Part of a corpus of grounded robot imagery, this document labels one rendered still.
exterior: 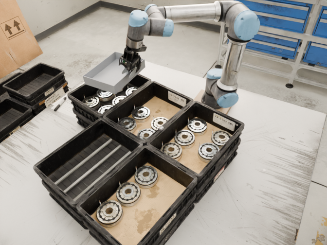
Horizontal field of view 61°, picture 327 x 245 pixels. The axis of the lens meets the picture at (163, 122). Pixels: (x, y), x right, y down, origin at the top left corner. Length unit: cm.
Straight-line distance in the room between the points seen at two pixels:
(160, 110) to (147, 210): 62
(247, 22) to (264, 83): 203
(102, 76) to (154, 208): 74
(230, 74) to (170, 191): 67
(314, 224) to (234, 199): 100
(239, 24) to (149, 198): 85
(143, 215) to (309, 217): 143
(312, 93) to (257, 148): 183
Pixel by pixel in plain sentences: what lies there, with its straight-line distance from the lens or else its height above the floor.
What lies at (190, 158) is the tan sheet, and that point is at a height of 83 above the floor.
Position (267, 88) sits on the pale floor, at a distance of 326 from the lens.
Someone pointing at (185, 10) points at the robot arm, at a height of 135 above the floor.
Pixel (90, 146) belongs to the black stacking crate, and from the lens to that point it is 146.
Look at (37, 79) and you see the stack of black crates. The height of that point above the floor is 49.
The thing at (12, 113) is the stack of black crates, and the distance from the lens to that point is 262.
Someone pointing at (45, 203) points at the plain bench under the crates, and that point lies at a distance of 149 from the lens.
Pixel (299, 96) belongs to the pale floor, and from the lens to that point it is 327.
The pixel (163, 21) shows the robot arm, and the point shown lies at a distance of 126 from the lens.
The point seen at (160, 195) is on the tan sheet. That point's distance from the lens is 123.
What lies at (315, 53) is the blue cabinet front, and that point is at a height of 43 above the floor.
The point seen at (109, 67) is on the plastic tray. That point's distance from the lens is 159.
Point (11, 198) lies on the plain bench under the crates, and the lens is 158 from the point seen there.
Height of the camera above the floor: 188
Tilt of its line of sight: 44 degrees down
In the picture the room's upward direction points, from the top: 3 degrees counter-clockwise
